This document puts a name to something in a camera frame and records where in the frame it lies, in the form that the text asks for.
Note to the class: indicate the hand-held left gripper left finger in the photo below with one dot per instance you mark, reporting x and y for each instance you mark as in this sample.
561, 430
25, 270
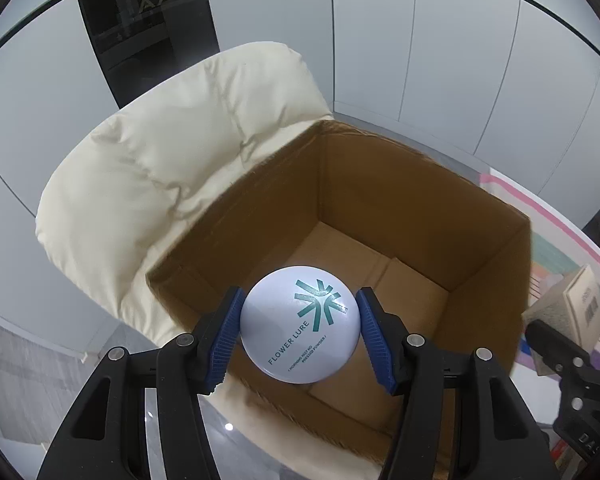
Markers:
223, 342

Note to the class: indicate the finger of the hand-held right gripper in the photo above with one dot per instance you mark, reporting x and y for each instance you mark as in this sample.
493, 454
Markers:
555, 342

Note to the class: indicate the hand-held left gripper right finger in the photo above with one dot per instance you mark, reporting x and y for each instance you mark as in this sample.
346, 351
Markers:
377, 342

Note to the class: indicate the beige small carton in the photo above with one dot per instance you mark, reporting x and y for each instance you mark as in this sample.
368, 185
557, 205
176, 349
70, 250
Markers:
562, 300

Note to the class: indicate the white round powder compact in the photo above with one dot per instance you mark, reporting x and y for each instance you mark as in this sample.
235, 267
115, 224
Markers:
300, 325

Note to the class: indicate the brown cardboard box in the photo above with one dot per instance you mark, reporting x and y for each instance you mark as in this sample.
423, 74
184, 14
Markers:
340, 195

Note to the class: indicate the striped colourful cloth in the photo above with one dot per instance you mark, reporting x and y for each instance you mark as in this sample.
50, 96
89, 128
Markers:
555, 245

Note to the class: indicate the cream cushioned chair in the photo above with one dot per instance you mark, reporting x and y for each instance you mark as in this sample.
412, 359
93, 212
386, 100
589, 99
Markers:
170, 150

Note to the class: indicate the dark glass cabinet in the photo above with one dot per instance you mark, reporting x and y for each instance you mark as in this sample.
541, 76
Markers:
145, 25

